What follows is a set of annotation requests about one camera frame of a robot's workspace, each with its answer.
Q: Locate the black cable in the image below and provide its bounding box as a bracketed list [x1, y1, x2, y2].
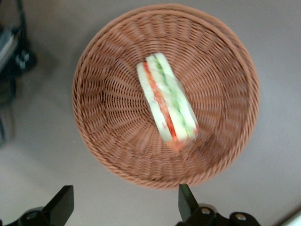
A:
[16, 0, 28, 56]

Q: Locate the triangle sandwich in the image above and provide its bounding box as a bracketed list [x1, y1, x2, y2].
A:
[136, 52, 199, 151]

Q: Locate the brown round wicker basket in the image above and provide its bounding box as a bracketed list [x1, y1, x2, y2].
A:
[71, 3, 260, 190]

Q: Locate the cream plastic tray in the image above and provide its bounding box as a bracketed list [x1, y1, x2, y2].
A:
[278, 208, 301, 226]

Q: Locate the black metal equipment mount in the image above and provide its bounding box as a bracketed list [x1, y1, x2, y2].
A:
[0, 25, 38, 146]

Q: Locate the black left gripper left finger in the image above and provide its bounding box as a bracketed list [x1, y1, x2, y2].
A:
[4, 185, 74, 226]

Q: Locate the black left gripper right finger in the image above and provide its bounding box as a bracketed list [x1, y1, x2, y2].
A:
[176, 184, 261, 226]

